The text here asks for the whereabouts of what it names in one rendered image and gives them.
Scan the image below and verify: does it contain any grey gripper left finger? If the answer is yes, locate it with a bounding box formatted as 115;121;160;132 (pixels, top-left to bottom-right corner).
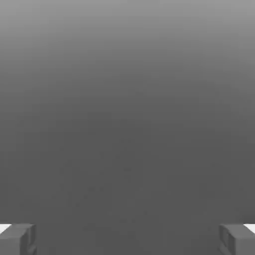
0;223;38;255

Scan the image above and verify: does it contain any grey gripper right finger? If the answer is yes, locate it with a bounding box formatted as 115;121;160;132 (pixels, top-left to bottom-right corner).
218;223;255;255

